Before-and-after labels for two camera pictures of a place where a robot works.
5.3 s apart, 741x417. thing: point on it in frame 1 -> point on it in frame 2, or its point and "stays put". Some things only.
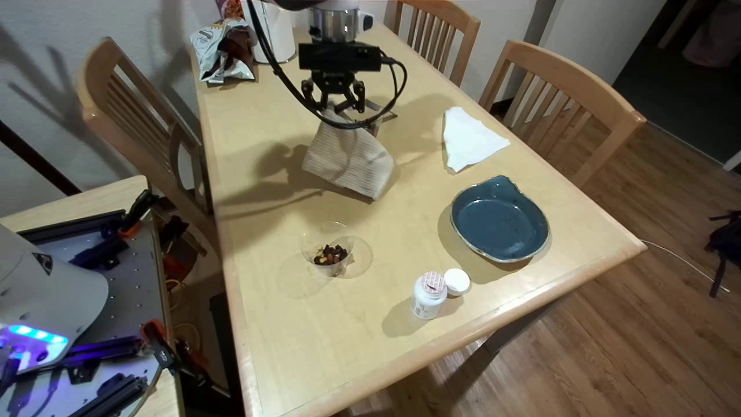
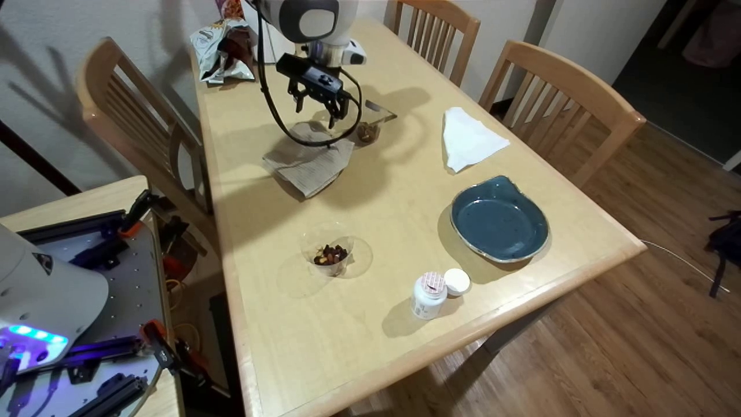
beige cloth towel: (349, 158) -> (311, 158)
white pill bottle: (428, 292) stays put
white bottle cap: (457, 282) stays put
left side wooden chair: (150, 134) stays put
